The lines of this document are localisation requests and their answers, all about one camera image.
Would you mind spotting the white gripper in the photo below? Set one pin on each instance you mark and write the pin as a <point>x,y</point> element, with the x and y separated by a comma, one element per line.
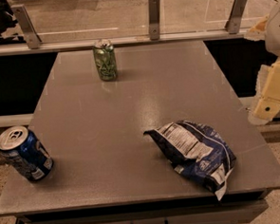
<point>278,32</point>

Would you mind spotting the green soda can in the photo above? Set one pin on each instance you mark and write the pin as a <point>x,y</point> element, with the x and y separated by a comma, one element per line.
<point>105,60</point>

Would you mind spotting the blue soda can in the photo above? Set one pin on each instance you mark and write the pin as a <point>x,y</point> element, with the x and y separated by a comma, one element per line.
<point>21,149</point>

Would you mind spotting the blue chip bag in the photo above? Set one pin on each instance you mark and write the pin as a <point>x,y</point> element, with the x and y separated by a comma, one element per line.
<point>196,151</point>

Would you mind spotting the right metal bracket post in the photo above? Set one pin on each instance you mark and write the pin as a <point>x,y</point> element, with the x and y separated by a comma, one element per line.
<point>232,26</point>

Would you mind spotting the metal bracket post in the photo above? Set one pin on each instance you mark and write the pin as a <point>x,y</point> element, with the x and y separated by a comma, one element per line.
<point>154,20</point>
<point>29,33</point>
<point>232,26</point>

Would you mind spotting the middle metal bracket post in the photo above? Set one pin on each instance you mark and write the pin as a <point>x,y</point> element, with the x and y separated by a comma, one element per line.
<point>154,20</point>

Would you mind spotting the left metal bracket post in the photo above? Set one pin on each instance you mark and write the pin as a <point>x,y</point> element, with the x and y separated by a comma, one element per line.
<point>29,33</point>

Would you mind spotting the metal rail behind table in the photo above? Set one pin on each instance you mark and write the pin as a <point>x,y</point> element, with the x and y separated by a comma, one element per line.
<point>23,48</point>

